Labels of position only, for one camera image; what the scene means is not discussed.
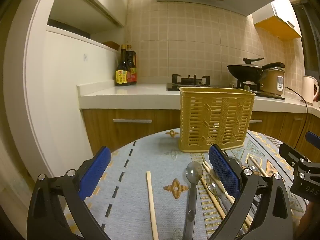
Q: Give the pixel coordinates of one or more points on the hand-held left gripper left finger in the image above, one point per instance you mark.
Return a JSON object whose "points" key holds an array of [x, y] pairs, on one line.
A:
{"points": [[96, 172]]}

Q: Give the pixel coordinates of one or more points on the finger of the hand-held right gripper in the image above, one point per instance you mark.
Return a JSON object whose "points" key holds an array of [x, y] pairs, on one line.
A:
{"points": [[291, 153], [313, 138]]}

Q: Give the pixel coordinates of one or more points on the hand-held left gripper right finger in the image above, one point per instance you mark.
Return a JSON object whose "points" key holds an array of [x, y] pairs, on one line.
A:
{"points": [[225, 172]]}

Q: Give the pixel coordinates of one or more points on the yellow plastic utensil basket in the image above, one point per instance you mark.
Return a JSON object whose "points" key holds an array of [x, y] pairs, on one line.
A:
{"points": [[215, 115]]}

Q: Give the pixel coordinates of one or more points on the person's right forearm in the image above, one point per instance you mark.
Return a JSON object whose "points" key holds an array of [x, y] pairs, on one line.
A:
{"points": [[311, 220]]}

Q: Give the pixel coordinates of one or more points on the wooden base cabinet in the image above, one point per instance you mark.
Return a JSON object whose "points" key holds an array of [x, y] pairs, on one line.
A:
{"points": [[105, 135]]}

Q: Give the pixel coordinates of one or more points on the patterned blue tablecloth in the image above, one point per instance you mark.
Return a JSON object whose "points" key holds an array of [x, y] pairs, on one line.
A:
{"points": [[140, 160]]}

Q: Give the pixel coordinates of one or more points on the grey plastic spoon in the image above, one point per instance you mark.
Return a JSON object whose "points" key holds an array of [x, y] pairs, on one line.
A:
{"points": [[191, 205]]}

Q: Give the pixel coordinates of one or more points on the white electric kettle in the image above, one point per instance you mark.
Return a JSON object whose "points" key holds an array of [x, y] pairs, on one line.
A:
{"points": [[308, 90]]}

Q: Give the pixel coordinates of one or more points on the beige rice cooker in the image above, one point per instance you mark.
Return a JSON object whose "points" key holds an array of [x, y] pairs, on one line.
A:
{"points": [[272, 80]]}

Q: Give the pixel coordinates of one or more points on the white tall cabinet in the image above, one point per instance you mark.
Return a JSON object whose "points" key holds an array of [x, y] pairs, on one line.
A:
{"points": [[62, 92]]}

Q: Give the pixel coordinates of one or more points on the dark window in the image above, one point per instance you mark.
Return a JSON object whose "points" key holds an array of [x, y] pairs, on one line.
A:
{"points": [[312, 42]]}

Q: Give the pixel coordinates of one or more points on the black wok with lid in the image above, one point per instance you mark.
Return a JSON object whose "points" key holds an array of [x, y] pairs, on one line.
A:
{"points": [[242, 71]]}

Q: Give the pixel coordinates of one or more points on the black gas stove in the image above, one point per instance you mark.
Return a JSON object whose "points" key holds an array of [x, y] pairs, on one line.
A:
{"points": [[192, 81]]}

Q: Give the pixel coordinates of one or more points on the dark yellow-label sauce bottle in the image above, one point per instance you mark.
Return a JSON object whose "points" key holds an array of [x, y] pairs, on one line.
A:
{"points": [[121, 75]]}

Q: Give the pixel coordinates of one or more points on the dark red-label sauce bottle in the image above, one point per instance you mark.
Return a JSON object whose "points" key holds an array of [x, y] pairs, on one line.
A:
{"points": [[133, 62]]}

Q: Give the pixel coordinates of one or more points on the white orange wall cabinet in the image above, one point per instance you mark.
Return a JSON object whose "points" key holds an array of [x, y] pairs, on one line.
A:
{"points": [[275, 26]]}

